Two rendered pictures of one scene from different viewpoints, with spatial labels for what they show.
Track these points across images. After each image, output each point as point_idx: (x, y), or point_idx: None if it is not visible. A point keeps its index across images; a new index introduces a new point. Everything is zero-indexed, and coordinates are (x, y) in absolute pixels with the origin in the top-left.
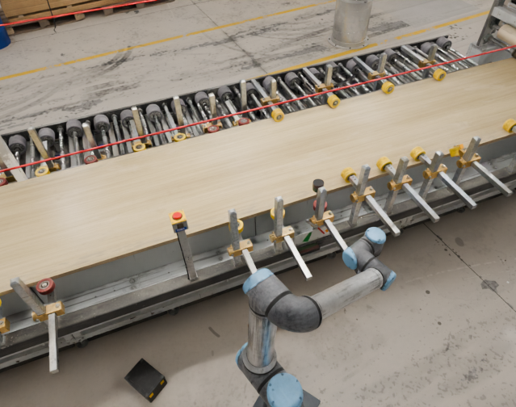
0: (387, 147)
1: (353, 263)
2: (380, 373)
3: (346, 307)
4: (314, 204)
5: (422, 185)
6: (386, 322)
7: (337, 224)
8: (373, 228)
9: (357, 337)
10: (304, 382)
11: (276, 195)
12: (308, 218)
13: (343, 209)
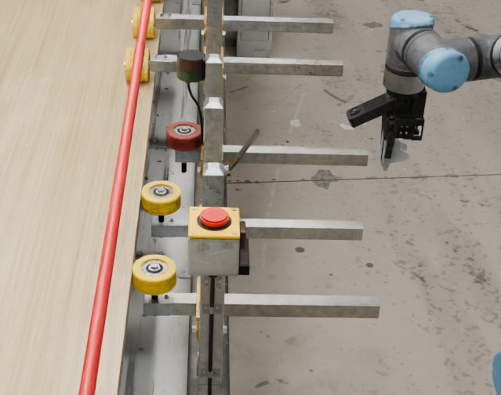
0: (87, 12)
1: (464, 66)
2: (441, 385)
3: (274, 375)
4: (180, 136)
5: None
6: (338, 331)
7: (198, 177)
8: (397, 14)
9: (353, 387)
10: None
11: (103, 179)
12: None
13: None
